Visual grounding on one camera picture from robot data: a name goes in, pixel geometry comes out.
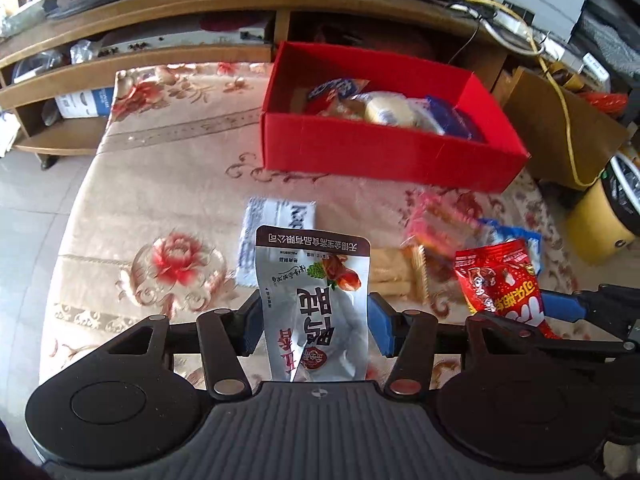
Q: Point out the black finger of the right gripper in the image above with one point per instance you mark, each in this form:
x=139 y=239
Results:
x=489 y=335

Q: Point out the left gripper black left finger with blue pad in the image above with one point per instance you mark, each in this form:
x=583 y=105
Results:
x=223 y=336

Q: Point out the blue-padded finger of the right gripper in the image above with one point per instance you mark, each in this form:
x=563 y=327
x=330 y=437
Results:
x=612 y=308

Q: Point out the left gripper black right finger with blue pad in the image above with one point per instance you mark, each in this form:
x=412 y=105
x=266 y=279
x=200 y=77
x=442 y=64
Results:
x=409 y=337

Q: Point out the red cola candy bag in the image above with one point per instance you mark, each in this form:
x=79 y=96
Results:
x=500 y=279

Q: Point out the silver chicken snack pouch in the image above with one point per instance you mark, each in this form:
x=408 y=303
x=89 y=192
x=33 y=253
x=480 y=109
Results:
x=314 y=294

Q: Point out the dark blue wafer packet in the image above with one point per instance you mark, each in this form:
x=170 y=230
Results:
x=454 y=122

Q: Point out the clear bread bun packet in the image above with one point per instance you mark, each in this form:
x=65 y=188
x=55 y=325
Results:
x=396 y=110

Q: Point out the blue-topped orange snack bag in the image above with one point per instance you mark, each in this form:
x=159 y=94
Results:
x=327 y=98

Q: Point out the gold foil snack packet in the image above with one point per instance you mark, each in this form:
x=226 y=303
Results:
x=399 y=272

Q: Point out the yellow bucket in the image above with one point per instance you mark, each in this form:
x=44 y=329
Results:
x=606 y=218

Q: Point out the clear red-print snack pack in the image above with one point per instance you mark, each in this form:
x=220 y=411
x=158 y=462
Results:
x=439 y=227

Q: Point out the white Kaprons wafer packet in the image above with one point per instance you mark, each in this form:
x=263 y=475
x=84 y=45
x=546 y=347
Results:
x=265 y=222

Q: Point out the floral beige tablecloth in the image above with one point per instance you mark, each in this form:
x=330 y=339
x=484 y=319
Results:
x=156 y=223

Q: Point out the brown cardboard box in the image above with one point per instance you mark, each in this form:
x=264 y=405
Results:
x=568 y=139

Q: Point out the red cardboard box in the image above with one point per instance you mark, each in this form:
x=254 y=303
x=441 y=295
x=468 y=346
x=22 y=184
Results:
x=297 y=141

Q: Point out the white power strip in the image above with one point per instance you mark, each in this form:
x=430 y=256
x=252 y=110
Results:
x=596 y=73

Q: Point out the white blue carton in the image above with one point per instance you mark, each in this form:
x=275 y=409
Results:
x=85 y=103

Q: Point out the silver media player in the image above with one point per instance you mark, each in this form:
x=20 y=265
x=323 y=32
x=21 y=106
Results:
x=113 y=44

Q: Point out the wooden TV stand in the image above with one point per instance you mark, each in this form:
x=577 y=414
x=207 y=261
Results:
x=58 y=57

